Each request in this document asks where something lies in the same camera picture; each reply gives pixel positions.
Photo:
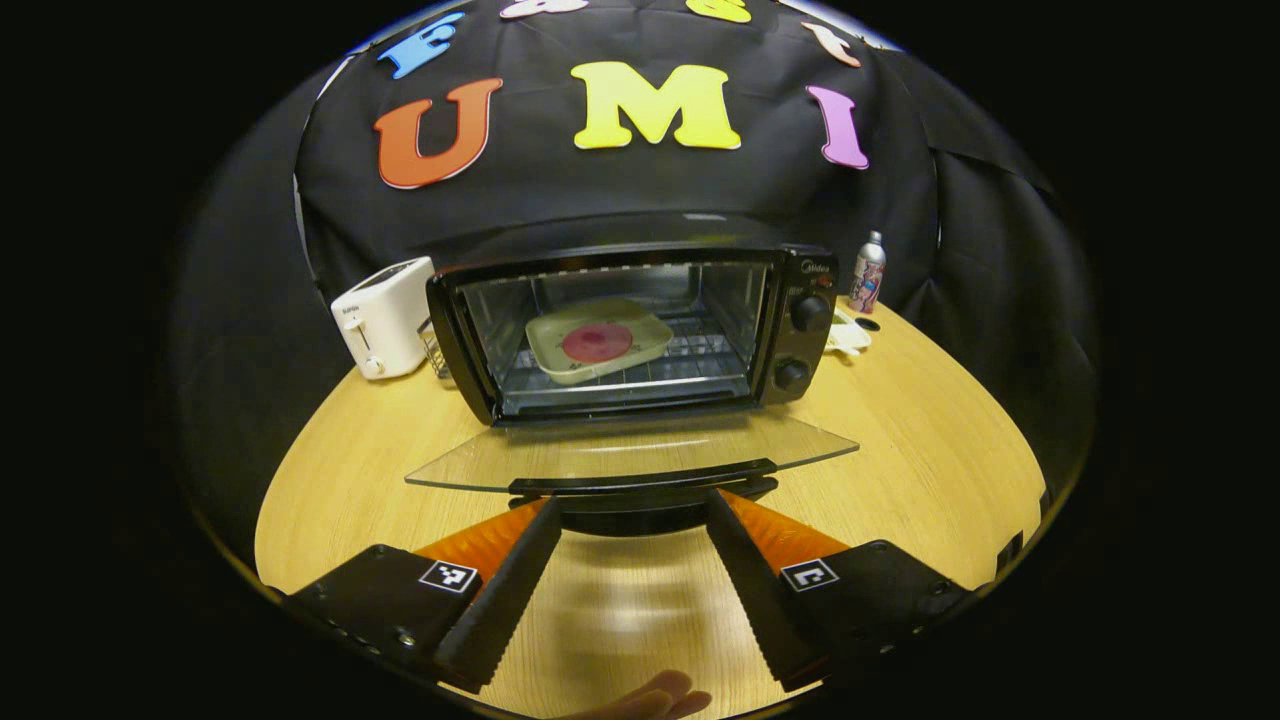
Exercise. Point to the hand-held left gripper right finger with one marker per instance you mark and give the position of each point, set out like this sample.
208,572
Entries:
760,600

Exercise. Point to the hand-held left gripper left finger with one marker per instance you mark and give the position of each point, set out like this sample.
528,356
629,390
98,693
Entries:
500,600

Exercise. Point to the black electric oven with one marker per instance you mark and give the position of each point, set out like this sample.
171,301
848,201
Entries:
805,345

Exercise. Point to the pink round food slice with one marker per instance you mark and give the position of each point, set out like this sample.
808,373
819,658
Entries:
597,343

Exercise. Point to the cream square plate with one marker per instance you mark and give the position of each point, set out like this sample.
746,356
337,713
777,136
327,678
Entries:
640,322

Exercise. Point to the white divided grain tray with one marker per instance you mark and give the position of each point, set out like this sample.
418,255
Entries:
845,335

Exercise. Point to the white toaster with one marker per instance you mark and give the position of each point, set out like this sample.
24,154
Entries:
385,315

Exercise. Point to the silver bottle with colourful label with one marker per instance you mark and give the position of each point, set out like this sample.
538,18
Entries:
867,280

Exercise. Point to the black table edge bracket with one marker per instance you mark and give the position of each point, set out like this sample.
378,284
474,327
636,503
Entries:
1022,535

